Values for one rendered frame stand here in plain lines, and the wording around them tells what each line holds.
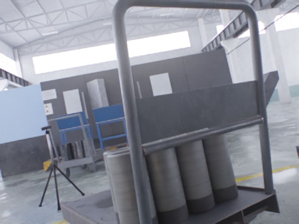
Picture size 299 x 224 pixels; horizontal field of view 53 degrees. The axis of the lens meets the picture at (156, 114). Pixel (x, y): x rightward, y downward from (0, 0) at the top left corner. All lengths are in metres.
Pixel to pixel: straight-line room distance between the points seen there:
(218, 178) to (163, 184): 0.26
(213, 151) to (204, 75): 6.61
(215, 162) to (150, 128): 0.42
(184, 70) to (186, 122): 6.75
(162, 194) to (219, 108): 0.35
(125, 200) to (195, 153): 0.31
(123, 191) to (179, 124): 0.28
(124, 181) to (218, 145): 0.41
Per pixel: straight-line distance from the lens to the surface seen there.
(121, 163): 0.96
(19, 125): 7.68
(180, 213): 1.07
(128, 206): 0.99
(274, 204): 1.26
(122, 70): 0.79
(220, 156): 1.18
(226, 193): 1.21
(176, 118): 0.88
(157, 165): 1.02
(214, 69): 7.85
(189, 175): 1.11
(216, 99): 0.99
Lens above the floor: 0.62
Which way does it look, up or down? 1 degrees up
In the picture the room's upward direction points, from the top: 12 degrees counter-clockwise
